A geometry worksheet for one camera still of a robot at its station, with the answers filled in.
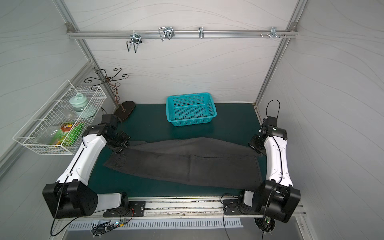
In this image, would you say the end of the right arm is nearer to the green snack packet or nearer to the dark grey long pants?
the dark grey long pants

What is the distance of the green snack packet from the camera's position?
60 centimetres

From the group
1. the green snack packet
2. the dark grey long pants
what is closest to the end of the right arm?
the dark grey long pants
